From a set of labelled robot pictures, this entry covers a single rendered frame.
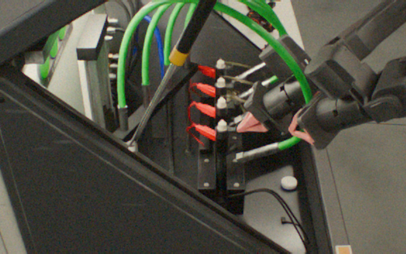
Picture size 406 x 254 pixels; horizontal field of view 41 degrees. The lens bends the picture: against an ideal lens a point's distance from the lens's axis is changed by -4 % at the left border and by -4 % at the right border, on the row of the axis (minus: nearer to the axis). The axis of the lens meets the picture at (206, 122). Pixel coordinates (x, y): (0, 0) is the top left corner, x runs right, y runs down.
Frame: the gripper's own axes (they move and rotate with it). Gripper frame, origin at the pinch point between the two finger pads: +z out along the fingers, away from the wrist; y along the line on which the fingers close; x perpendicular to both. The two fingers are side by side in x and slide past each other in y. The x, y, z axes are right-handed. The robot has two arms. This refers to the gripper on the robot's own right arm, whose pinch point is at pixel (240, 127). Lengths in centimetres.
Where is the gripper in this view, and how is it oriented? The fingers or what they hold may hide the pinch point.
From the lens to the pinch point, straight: 114.6
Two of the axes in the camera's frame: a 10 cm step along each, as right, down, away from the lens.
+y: -7.1, -6.5, -2.8
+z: -6.6, 4.6, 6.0
